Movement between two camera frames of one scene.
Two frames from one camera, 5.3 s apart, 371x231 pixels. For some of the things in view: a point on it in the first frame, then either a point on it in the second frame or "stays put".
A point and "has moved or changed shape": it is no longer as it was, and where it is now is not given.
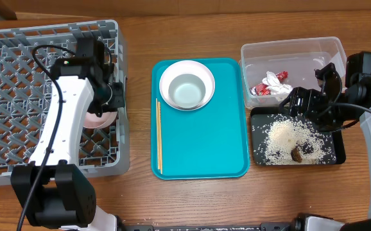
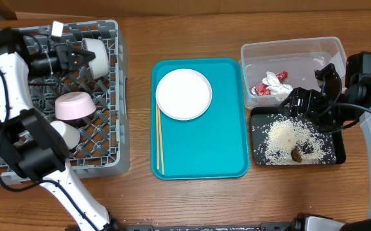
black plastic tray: (279, 139) stays put
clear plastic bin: (271, 70) stays put
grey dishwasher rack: (18, 92) stays put
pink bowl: (91, 120) has moved or changed shape
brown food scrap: (295, 155) stays put
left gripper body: (107, 101) -> (65, 55)
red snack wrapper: (262, 89) stays put
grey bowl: (187, 91) has moved or changed shape
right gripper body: (318, 110) stays put
